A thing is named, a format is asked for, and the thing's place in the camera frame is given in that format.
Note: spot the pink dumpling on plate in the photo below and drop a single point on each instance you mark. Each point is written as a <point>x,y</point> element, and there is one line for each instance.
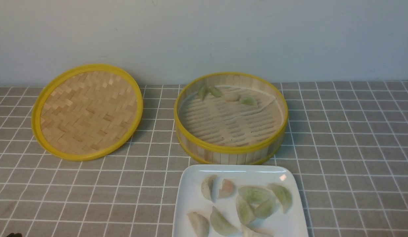
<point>227,189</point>

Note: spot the green dumpling plate centre top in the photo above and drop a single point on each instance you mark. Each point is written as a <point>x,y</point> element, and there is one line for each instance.
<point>254,195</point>

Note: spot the green dumpling plate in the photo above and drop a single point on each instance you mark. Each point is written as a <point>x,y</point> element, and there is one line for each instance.
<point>266,209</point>
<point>283,195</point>
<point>254,195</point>
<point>220,224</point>
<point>245,211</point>

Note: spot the white square plate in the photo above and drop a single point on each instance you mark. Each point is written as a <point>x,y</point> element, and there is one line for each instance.
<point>190,199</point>

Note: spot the white dumpling plate bottom left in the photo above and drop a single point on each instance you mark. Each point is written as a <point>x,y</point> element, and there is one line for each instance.
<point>199,224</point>

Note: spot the green dumpling plate bottom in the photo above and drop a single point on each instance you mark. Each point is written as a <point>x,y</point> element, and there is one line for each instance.
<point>220,224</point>

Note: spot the green dumpling plate centre right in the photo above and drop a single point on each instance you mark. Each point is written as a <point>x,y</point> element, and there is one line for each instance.
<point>266,209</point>

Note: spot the white dumpling plate bottom edge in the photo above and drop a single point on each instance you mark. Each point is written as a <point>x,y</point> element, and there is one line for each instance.
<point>247,232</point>

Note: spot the yellow rimmed bamboo steamer basket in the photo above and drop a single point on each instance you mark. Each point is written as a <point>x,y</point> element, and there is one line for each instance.
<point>214,131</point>

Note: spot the white dumpling in steamer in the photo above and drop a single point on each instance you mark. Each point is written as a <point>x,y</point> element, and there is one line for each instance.
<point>231,96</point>

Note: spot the yellow rimmed woven bamboo lid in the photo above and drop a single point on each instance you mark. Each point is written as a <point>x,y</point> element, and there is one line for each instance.
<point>87,112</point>

